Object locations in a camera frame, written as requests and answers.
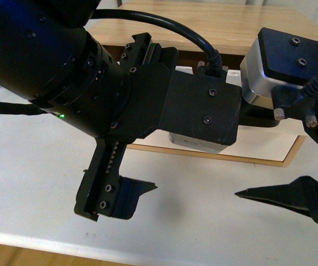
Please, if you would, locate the white drawer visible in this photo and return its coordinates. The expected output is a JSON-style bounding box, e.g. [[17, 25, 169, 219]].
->
[[127, 65, 307, 168]]

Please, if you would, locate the black braided cable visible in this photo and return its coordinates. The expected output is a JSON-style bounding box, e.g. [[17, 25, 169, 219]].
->
[[0, 96, 50, 117]]

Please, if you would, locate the wooden drawer cabinet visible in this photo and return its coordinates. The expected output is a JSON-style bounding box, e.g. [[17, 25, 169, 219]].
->
[[86, 0, 318, 168]]

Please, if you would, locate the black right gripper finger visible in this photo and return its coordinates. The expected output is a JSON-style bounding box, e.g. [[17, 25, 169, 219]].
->
[[111, 177, 158, 219]]

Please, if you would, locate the black rail gripper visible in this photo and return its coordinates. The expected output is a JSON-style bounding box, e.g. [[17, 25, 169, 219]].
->
[[74, 33, 178, 221]]

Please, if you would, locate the black camera cable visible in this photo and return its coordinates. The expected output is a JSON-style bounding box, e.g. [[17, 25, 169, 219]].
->
[[90, 9, 229, 78]]

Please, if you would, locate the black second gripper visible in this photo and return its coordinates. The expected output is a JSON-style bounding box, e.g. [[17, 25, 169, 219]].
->
[[235, 77, 318, 224]]

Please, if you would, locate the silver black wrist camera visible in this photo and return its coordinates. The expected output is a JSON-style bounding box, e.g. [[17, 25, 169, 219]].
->
[[158, 71, 241, 149]]

